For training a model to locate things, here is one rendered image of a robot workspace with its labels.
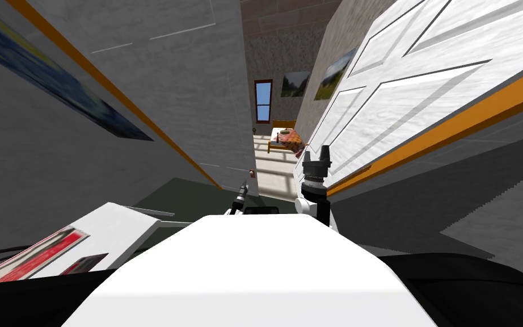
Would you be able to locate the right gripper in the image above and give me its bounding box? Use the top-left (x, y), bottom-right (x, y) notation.
top-left (302, 145), bottom-right (333, 182)

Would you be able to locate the white cabinet with red panels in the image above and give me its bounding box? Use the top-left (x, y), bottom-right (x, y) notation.
top-left (0, 202), bottom-right (195, 286)

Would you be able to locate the white panelled door leaf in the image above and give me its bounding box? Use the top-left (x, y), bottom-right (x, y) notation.
top-left (292, 0), bottom-right (523, 192)

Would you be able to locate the green landscape wall picture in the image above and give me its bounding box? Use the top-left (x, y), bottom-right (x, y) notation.
top-left (313, 48), bottom-right (357, 102)

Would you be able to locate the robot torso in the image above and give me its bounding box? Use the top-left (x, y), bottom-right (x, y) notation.
top-left (61, 206), bottom-right (439, 327)

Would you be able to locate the dark landscape wall picture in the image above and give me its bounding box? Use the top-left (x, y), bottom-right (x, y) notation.
top-left (280, 70), bottom-right (312, 99)

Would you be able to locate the wooden table with red cloth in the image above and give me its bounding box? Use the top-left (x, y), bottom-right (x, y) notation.
top-left (267, 119), bottom-right (309, 159)

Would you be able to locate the blue and yellow wall painting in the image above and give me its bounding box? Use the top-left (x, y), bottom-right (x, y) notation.
top-left (0, 0), bottom-right (155, 142)

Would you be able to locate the red framed window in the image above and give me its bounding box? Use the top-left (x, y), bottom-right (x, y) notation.
top-left (254, 79), bottom-right (274, 124)

